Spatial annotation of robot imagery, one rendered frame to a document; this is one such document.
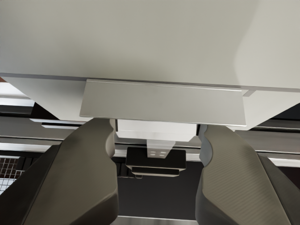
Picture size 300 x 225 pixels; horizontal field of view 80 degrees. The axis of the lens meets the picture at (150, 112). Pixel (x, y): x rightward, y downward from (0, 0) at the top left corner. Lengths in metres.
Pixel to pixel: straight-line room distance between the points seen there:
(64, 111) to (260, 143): 0.43
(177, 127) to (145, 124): 0.03
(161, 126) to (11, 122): 0.44
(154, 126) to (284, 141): 0.41
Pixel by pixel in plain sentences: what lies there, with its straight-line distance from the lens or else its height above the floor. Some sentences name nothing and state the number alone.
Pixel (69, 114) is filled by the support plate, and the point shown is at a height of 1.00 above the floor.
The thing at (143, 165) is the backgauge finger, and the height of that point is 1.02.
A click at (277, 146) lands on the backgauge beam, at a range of 0.52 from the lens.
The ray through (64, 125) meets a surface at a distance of 0.22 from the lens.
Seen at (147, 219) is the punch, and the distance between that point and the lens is 0.18.
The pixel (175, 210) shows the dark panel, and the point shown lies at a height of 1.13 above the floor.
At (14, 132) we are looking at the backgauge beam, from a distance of 0.53.
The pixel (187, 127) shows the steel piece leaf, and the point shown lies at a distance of 0.17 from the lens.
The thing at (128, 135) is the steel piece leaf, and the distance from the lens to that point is 0.21.
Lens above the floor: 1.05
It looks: 21 degrees down
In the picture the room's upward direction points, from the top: 177 degrees counter-clockwise
